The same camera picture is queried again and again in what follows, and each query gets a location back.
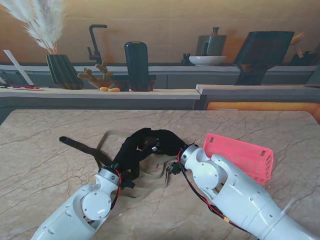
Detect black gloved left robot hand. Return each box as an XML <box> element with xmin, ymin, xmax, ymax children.
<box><xmin>111</xmin><ymin>127</ymin><xmax>160</xmax><ymax>171</ymax></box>

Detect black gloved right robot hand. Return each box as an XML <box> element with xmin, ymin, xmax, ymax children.
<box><xmin>147</xmin><ymin>129</ymin><xmax>189</xmax><ymax>157</ymax></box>

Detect beige woven belt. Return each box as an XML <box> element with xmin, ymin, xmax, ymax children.
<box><xmin>96</xmin><ymin>129</ymin><xmax>181</xmax><ymax>199</ymax></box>

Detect orange fruits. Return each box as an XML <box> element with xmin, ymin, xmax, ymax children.
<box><xmin>99</xmin><ymin>86</ymin><xmax>121</xmax><ymax>93</ymax></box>

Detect pink plastic mesh basket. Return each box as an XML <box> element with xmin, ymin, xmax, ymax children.
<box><xmin>203</xmin><ymin>133</ymin><xmax>274</xmax><ymax>185</ymax></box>

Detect light wood counter top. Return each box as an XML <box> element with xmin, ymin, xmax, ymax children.
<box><xmin>0</xmin><ymin>87</ymin><xmax>202</xmax><ymax>101</ymax></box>

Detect small black stand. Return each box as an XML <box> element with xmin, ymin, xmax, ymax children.
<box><xmin>181</xmin><ymin>52</ymin><xmax>192</xmax><ymax>66</ymax></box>

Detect tall dark cylindrical canister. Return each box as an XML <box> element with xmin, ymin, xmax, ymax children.
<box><xmin>124</xmin><ymin>41</ymin><xmax>151</xmax><ymax>92</ymax></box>

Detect white ceramic bowl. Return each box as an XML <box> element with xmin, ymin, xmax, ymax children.
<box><xmin>188</xmin><ymin>55</ymin><xmax>228</xmax><ymax>67</ymax></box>

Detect grey stone counter top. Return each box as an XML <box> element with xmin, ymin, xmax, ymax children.
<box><xmin>195</xmin><ymin>84</ymin><xmax>320</xmax><ymax>96</ymax></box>

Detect dark ribbed vase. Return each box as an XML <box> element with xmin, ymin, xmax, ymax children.
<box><xmin>45</xmin><ymin>54</ymin><xmax>85</xmax><ymax>90</ymax></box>

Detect grey pot with lid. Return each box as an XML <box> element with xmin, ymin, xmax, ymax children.
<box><xmin>195</xmin><ymin>26</ymin><xmax>228</xmax><ymax>57</ymax></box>

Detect black kitchen faucet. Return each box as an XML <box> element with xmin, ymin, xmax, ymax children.
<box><xmin>87</xmin><ymin>24</ymin><xmax>108</xmax><ymax>66</ymax></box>

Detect plate with red food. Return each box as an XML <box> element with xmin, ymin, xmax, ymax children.
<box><xmin>7</xmin><ymin>85</ymin><xmax>45</xmax><ymax>91</ymax></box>

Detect dark range hood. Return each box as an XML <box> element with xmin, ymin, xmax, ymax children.
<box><xmin>233</xmin><ymin>31</ymin><xmax>295</xmax><ymax>86</ymax></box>

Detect white leaning board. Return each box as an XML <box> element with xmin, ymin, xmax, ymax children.
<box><xmin>3</xmin><ymin>49</ymin><xmax>34</xmax><ymax>86</ymax></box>

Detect white pampas grass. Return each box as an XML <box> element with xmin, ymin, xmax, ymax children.
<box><xmin>0</xmin><ymin>0</ymin><xmax>66</xmax><ymax>55</ymax></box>

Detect dark utensil holder with spoons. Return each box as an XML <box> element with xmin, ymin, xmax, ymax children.
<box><xmin>289</xmin><ymin>32</ymin><xmax>317</xmax><ymax>66</ymax></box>

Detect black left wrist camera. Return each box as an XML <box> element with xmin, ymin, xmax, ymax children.
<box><xmin>121</xmin><ymin>178</ymin><xmax>136</xmax><ymax>190</ymax></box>

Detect red black left arm cable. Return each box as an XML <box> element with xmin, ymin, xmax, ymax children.
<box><xmin>109</xmin><ymin>169</ymin><xmax>124</xmax><ymax>214</ymax></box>

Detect red black arm cable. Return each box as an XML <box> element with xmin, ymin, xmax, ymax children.
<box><xmin>178</xmin><ymin>149</ymin><xmax>251</xmax><ymax>232</ymax></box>
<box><xmin>109</xmin><ymin>169</ymin><xmax>124</xmax><ymax>214</ymax></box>

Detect red black right arm cable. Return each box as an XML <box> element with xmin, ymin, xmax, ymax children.
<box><xmin>178</xmin><ymin>149</ymin><xmax>251</xmax><ymax>232</ymax></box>

